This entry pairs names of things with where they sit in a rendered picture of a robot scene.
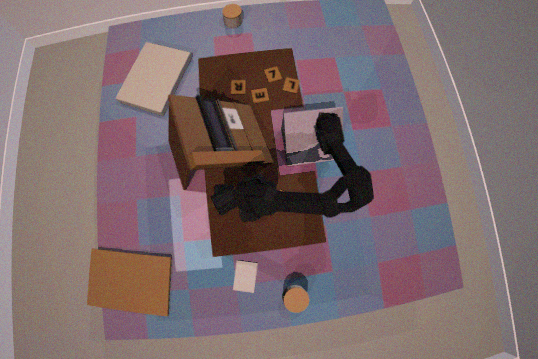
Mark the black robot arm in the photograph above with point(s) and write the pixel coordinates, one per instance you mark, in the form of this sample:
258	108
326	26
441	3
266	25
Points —
255	198

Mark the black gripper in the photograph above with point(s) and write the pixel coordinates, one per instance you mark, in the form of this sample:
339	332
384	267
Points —
219	188

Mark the beige flat box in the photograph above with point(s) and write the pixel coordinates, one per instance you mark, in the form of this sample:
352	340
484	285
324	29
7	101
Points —
154	76

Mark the grey canister with orange lid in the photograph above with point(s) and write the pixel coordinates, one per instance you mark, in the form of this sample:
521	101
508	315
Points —
232	16
295	298

